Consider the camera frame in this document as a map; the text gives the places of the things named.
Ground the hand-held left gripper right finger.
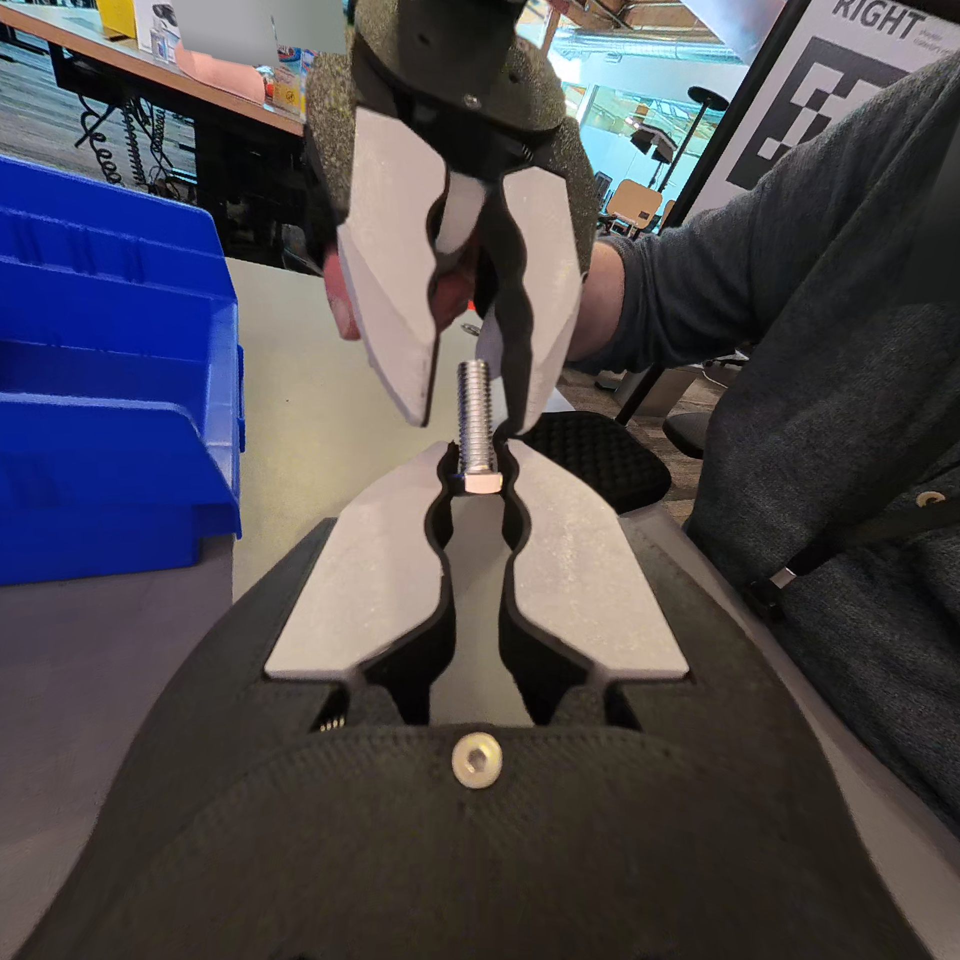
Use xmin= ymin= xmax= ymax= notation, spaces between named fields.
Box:
xmin=497 ymin=439 xmax=693 ymax=725

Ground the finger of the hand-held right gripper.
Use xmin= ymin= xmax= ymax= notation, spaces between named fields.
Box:
xmin=480 ymin=166 xmax=585 ymax=438
xmin=336 ymin=103 xmax=453 ymax=429

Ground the grey waste bin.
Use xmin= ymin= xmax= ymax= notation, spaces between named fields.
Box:
xmin=637 ymin=366 xmax=699 ymax=417

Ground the silver hex bolt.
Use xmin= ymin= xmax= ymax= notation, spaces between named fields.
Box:
xmin=453 ymin=360 xmax=505 ymax=496

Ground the black wrist rest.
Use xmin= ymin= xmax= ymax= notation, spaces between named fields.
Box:
xmin=517 ymin=411 xmax=672 ymax=515

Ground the wooden desk with boxes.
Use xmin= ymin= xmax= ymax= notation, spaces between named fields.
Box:
xmin=0 ymin=0 xmax=316 ymax=136

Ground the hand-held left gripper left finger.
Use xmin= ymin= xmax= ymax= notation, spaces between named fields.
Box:
xmin=264 ymin=439 xmax=459 ymax=725

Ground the printed cardboard box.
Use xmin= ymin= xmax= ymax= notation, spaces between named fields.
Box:
xmin=135 ymin=0 xmax=181 ymax=57

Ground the person's right hand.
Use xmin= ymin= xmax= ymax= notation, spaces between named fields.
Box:
xmin=321 ymin=243 xmax=481 ymax=344

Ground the grey office chair seat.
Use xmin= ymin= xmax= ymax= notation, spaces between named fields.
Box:
xmin=662 ymin=411 xmax=714 ymax=460

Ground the blue plastic bin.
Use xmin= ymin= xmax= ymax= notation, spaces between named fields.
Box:
xmin=0 ymin=153 xmax=247 ymax=588

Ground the person's right forearm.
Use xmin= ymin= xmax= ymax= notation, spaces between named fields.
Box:
xmin=566 ymin=52 xmax=960 ymax=376

